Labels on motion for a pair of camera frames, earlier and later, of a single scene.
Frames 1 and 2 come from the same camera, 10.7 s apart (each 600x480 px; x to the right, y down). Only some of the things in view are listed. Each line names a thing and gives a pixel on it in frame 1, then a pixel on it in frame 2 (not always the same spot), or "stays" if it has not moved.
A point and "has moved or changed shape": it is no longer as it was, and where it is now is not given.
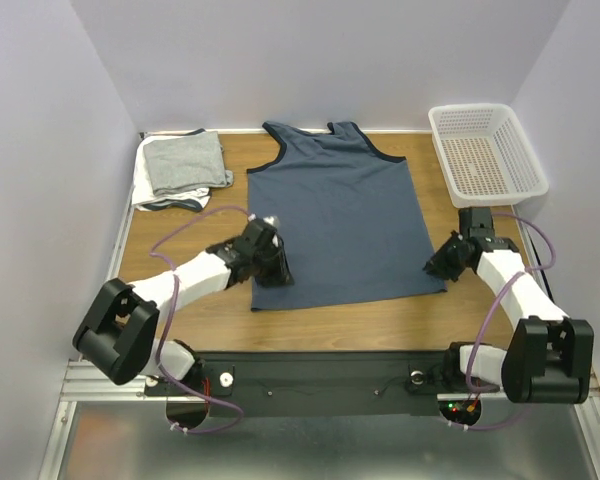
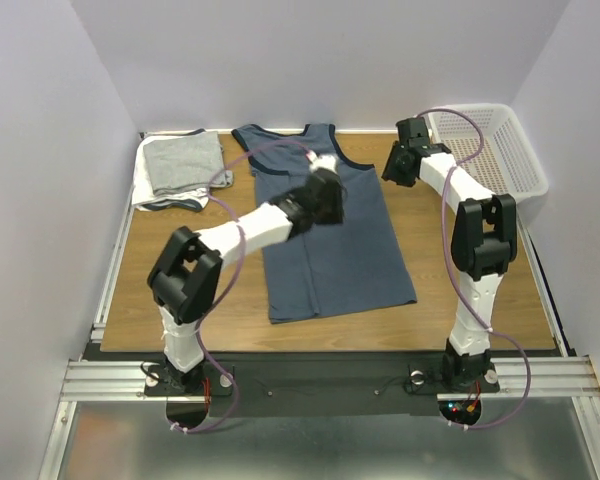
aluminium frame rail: [85, 382] stays
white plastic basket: [487, 155] stays
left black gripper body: [270, 265] -> [332, 214]
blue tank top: [353, 222] has moved or changed shape
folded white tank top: [144, 198] stays
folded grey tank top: [187, 162] stays
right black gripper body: [443, 261] -> [395, 167]
